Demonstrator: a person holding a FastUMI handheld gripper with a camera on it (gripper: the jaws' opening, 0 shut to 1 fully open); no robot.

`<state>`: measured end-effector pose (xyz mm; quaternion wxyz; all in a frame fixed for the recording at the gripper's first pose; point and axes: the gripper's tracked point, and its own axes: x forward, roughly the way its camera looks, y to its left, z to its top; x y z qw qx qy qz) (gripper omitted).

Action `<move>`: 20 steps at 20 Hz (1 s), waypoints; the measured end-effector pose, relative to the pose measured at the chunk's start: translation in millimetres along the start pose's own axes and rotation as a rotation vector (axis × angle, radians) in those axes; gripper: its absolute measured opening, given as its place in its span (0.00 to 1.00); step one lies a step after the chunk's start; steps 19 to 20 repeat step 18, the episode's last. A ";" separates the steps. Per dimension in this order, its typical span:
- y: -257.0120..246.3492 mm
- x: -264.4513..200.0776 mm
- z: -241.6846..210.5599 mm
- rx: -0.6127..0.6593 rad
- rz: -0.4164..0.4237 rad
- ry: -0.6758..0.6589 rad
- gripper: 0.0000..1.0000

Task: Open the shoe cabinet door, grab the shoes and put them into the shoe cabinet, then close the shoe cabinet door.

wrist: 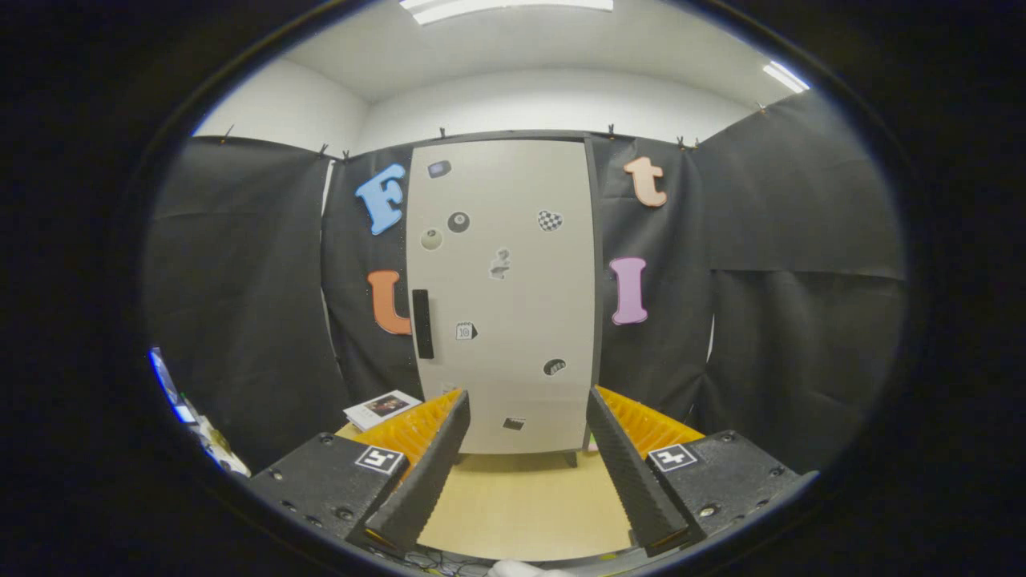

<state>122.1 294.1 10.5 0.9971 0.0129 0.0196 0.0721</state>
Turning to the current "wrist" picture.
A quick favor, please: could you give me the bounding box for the beige shoe cabinet door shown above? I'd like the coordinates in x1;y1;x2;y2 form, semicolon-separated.
406;140;596;455

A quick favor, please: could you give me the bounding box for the long ceiling light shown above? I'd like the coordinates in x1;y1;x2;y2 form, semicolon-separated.
398;0;616;25

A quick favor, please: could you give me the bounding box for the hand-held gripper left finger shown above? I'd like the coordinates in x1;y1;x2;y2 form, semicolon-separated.
248;388;472;554

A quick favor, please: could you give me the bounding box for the black backdrop cloth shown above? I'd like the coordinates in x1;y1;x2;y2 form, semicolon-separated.
144;88;911;474

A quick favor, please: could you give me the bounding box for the small ceiling light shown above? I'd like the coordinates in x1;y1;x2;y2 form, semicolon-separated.
762;60;810;93

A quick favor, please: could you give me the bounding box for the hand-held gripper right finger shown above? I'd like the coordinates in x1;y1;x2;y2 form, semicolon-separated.
585;385;818;558

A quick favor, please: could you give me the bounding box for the grey shoe cabinet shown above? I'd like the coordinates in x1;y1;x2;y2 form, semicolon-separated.
405;131;606;468

